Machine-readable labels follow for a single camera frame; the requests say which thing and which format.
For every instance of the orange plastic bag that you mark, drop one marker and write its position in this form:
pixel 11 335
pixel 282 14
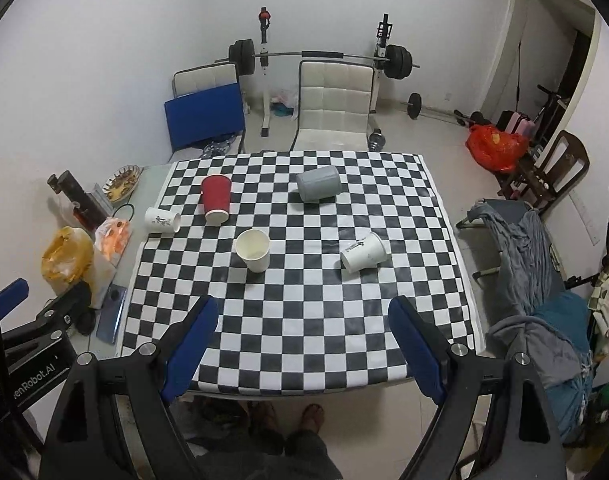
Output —
pixel 496 150

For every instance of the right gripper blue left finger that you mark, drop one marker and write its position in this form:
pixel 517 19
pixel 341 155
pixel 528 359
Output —
pixel 155 379

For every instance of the white padded chair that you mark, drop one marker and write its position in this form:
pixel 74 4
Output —
pixel 203 77
pixel 333 107

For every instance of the barbell with rack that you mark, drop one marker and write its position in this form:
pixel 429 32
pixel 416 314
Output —
pixel 388 60

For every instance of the grey plastic cup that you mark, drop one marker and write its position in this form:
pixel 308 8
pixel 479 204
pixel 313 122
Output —
pixel 319 184

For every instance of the white padded chair centre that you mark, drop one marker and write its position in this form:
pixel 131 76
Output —
pixel 333 107

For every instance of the orange white snack bag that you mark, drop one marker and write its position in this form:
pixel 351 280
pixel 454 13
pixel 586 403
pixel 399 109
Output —
pixel 112 237

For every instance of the white calligraphy cup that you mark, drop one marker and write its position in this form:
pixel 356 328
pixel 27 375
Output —
pixel 159 221
pixel 364 254

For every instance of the checkered tablecloth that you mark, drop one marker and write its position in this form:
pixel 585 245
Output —
pixel 305 325

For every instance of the white calligraphy cup right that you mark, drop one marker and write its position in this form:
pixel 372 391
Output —
pixel 364 254

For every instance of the red ripple paper cup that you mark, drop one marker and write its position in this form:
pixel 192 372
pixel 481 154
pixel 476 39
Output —
pixel 216 198

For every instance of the grey blanket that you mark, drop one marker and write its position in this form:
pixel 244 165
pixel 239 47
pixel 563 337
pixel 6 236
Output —
pixel 527 275

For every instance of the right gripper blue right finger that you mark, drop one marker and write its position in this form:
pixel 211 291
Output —
pixel 452 376

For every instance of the dumbbell on floor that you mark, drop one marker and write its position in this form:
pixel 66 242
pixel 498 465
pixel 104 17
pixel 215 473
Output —
pixel 415 109

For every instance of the snack plate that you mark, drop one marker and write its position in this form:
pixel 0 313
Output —
pixel 122 184

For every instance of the blue smartphone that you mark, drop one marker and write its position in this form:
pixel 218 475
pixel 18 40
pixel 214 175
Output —
pixel 110 314

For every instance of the dark red bottle box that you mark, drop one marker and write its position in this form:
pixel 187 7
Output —
pixel 85 209

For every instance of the teal blue cloth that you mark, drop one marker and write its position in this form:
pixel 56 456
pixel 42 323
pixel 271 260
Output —
pixel 564 360

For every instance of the white calligraphy cup left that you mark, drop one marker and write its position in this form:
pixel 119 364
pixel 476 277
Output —
pixel 159 221

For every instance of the wooden chair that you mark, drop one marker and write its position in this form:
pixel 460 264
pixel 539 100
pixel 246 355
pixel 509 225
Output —
pixel 551 177

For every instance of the yellow snack bag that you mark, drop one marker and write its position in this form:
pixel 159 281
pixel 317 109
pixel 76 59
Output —
pixel 68 260

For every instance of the white padded chair left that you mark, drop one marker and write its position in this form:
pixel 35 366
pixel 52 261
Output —
pixel 203 77

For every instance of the white bird paper cup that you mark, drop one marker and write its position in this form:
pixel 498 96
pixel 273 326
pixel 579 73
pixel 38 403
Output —
pixel 253 247

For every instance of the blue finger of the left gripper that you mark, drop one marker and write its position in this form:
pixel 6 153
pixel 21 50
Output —
pixel 12 296
pixel 73 308

